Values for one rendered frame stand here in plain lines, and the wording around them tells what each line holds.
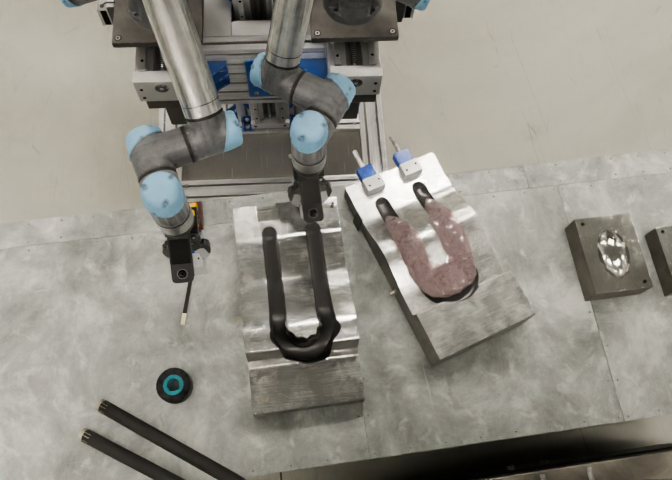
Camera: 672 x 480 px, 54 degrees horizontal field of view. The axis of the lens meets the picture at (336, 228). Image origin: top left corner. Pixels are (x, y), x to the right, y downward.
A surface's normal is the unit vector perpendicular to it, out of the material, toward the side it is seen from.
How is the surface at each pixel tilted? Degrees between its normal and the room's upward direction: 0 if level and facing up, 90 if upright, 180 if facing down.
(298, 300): 28
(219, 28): 0
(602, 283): 0
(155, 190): 0
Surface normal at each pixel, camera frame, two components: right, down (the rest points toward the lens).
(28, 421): 0.04, -0.36
